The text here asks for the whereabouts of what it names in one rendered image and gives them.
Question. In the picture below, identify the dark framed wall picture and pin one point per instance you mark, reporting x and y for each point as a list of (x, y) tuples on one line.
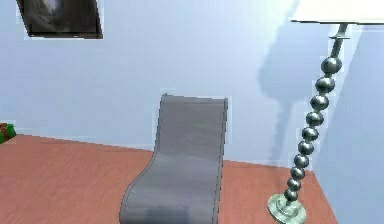
[(61, 16)]

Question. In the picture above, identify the grey curved lounge armchair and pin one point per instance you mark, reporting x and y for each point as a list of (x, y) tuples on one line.
[(186, 160)]

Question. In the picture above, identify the green red gift box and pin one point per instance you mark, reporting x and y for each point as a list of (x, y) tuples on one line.
[(6, 132)]

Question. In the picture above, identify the beaded metal floor lamp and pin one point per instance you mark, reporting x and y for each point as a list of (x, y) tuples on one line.
[(315, 118)]

